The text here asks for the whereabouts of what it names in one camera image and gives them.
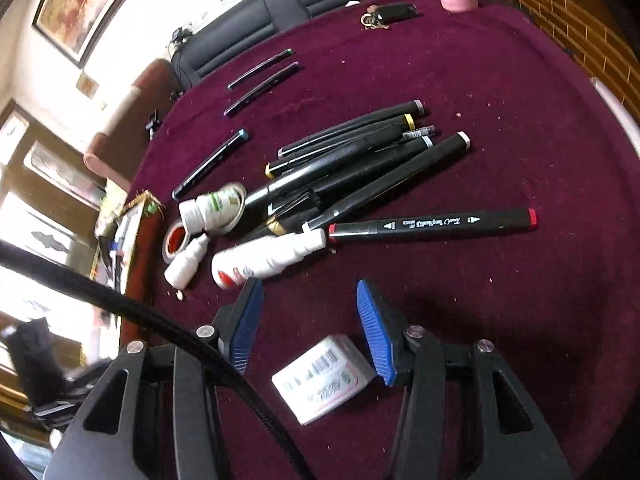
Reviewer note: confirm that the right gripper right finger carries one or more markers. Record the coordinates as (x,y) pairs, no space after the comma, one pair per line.
(516,442)

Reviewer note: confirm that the white medicine box barcode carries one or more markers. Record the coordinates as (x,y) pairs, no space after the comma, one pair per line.
(323,378)

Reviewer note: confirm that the small white dropper bottle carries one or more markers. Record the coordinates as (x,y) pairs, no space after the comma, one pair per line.
(182,269)

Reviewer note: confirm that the black tape roll red core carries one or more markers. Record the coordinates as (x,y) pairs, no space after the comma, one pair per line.
(175,240)

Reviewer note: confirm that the white bottle red label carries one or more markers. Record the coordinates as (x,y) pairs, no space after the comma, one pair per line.
(264,258)

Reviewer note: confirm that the black marker red cap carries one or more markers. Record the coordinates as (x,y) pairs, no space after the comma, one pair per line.
(440,226)

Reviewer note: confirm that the black marker white cap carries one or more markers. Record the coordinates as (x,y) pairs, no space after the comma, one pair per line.
(456,144)

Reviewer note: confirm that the black marker yellow cap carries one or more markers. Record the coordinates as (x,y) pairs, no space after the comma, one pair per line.
(402,123)

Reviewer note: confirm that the gold white tray box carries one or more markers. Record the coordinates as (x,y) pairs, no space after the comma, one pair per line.
(127,237)

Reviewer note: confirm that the white pill bottle green label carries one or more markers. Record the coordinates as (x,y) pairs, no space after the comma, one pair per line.
(195,213)

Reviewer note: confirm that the brown armchair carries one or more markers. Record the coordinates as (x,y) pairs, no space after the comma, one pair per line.
(118,147)

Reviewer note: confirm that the black marker teal cap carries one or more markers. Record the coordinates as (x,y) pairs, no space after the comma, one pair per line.
(212,161)

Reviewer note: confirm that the black marker grey cap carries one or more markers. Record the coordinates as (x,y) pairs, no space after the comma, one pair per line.
(414,107)

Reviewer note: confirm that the black marker purple cap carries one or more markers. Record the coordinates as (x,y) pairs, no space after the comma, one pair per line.
(264,87)

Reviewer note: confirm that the black marker green cap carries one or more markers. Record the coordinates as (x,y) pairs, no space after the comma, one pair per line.
(260,67)

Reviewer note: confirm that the framed horse painting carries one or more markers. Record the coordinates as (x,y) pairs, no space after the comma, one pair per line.
(74,27)

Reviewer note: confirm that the black leather sofa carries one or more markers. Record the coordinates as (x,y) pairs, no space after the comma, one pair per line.
(246,24)

